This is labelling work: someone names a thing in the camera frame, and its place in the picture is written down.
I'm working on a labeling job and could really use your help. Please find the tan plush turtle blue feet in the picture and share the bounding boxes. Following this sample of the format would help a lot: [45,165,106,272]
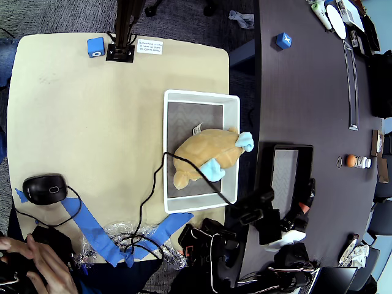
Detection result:
[173,122,255,190]

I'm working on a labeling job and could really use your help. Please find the black leader arm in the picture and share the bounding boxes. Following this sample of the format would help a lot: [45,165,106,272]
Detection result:
[0,225,76,294]

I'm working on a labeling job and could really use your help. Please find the white plastic bin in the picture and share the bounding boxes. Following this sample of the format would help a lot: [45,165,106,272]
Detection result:
[163,89,241,214]

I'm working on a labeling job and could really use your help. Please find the person's hand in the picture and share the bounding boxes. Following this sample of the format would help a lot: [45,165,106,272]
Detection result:
[0,234,79,294]

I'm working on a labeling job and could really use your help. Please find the black plastic tray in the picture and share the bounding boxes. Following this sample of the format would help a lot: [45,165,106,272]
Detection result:
[253,141,314,221]

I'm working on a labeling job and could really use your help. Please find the brown-capped slim bottle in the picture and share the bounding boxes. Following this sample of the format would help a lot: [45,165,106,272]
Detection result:
[345,233,360,260]

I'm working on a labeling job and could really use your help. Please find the white pill bottle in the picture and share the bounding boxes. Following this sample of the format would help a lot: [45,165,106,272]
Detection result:
[353,155,372,169]

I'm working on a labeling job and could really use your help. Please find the grey office chair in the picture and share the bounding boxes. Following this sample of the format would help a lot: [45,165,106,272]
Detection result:
[372,180,392,203]
[366,203,392,236]

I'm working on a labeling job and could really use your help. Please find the dark laptop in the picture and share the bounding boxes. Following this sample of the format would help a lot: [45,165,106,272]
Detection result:
[318,266,359,294]

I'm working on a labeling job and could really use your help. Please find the flat brown cardboard piece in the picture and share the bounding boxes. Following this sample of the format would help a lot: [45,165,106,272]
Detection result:
[376,156,390,183]

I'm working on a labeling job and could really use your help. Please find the brown cardboard box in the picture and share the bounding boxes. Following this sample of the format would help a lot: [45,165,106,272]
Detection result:
[370,129,385,157]

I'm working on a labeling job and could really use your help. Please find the short blue tape strip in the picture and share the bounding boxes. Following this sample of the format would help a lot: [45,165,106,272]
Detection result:
[124,211,195,261]

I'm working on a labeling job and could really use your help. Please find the black bag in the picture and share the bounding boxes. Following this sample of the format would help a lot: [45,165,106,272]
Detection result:
[366,50,392,119]

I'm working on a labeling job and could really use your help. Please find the blue cube with X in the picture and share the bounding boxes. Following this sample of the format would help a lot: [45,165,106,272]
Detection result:
[275,32,293,50]

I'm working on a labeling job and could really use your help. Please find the black folder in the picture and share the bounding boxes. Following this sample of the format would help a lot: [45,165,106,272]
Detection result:
[363,12,381,56]

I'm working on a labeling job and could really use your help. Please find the clear crumpled plastic wrap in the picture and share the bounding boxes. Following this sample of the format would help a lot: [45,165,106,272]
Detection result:
[73,222,188,270]

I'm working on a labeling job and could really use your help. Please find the white round disc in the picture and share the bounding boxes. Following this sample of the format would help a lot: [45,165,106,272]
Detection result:
[325,3,347,40]

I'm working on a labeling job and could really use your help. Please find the white tube green cap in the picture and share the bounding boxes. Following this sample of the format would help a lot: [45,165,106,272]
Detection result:
[311,1,334,31]

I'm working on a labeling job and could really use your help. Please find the white box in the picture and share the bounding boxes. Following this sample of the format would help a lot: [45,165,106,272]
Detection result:
[335,0,367,33]

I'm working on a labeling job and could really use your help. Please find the grey cloth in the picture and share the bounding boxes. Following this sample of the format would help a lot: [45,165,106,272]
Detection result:
[228,9,255,31]

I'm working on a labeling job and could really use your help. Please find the long blue tape strip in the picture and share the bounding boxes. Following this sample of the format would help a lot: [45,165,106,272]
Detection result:
[59,197,135,268]

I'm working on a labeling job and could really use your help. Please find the blue clothing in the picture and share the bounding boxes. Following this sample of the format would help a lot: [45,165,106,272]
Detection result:
[73,269,148,294]

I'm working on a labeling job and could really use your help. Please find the white paper label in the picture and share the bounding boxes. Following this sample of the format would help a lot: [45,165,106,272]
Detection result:
[136,39,164,56]

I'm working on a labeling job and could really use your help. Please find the black computer mouse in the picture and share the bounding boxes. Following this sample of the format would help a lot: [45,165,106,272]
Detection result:
[22,173,69,206]

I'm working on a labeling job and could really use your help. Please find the blue cube with O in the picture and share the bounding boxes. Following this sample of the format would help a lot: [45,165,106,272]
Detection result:
[86,36,105,59]

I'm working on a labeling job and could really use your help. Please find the small blue tape piece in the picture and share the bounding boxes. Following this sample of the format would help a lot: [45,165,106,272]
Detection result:
[14,187,30,205]

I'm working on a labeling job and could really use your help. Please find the black camera cable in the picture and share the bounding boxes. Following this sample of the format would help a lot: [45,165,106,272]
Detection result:
[115,151,235,267]

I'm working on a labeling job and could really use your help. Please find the thin black mouse cable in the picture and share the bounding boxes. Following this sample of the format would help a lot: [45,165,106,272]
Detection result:
[13,185,83,228]

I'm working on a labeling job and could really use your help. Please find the black camera stand post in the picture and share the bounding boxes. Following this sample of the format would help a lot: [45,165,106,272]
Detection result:
[105,0,145,64]

